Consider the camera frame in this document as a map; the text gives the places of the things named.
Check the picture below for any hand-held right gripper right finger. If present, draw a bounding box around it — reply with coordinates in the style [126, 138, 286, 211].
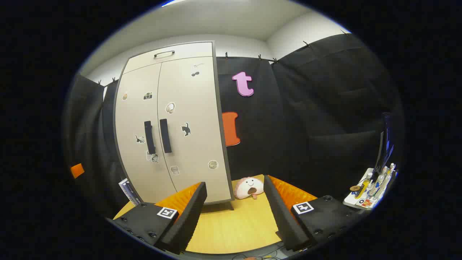
[263, 175, 365, 252]

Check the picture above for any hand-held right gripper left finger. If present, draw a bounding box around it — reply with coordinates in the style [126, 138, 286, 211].
[113, 182, 208, 255]

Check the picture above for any grey cabinet door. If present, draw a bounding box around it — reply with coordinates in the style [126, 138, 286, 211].
[115, 62, 177, 203]
[157, 56, 231, 203]

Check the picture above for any grey double-door shoe cabinet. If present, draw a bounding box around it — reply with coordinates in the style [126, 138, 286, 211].
[113, 41, 235, 211]

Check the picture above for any grey cabinet drawer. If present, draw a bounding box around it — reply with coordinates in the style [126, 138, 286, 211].
[123, 42, 213, 74]

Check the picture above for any pink and white plush toy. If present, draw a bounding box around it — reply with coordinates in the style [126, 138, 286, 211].
[234, 177, 265, 200]

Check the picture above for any white book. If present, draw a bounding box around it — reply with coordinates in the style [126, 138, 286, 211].
[118, 178, 136, 206]

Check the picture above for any grey book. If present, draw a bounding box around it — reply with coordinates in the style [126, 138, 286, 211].
[126, 182, 142, 205]

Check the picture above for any white tray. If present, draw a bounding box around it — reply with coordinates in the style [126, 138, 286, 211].
[343, 167, 388, 210]

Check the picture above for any yellow liquid bottle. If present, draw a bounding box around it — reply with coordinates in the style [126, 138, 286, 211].
[356, 173, 373, 198]

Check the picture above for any black backdrop cloth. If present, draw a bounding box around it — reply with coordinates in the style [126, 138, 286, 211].
[63, 32, 405, 217]

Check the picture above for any clear bottle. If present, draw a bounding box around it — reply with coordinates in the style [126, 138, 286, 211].
[383, 163, 396, 188]
[368, 173, 385, 197]

